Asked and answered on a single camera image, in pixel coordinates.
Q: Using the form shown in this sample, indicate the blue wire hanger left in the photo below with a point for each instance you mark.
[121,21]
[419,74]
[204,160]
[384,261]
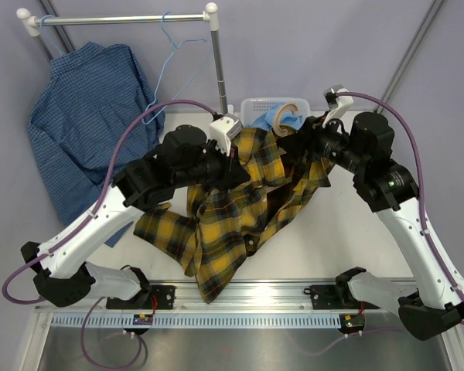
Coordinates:
[49,35]

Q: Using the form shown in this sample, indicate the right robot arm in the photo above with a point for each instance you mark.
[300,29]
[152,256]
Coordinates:
[435,303]

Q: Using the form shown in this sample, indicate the white plastic basket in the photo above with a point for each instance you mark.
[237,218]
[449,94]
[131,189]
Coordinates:
[253,108]

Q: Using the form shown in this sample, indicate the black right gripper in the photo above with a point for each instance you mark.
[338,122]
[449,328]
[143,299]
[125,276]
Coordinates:
[309,137]

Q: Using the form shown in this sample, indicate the light blue wire hanger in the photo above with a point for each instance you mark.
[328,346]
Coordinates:
[169,86]

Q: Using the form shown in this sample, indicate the aluminium frame post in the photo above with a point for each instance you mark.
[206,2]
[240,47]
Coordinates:
[423,29]

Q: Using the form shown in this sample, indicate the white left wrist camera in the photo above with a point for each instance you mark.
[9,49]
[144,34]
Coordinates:
[223,130]

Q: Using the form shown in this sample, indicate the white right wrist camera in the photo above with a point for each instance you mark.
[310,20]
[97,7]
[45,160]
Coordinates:
[338,104]

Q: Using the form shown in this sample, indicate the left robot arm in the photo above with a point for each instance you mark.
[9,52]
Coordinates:
[186,156]

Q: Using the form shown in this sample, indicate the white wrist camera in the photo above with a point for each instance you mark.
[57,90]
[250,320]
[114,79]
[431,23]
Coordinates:
[338,104]
[223,130]

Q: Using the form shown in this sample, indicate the wooden hanger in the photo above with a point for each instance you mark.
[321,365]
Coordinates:
[285,118]

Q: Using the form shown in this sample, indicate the blue checkered shirt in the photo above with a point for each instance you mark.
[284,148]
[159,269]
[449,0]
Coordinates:
[93,95]

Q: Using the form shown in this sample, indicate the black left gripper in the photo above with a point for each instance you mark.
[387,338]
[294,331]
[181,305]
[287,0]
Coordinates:
[233,174]

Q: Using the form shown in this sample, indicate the light blue shirt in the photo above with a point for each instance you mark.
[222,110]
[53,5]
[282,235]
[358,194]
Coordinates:
[263,122]

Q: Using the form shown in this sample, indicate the white slotted cable duct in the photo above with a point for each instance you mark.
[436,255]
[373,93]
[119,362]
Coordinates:
[168,320]

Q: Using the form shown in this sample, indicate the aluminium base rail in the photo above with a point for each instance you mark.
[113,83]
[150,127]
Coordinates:
[236,293]

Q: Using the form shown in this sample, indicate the yellow plaid shirt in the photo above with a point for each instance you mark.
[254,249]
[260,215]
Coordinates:
[222,229]

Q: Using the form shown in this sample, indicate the white clothes rack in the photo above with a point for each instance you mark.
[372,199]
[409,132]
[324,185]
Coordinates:
[209,15]

